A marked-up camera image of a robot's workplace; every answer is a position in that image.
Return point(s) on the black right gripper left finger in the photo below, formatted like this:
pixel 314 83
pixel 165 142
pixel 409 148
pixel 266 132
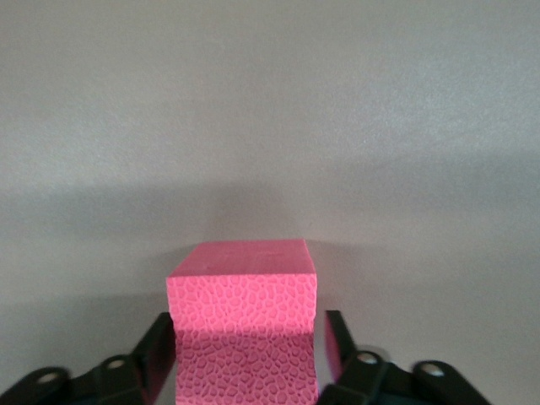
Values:
pixel 118 379

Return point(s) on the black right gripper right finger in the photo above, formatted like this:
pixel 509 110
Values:
pixel 363 379

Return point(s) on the red foam cube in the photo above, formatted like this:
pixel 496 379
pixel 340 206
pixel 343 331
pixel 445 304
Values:
pixel 244 304

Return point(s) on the brown table cover sheet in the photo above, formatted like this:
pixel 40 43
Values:
pixel 295 105

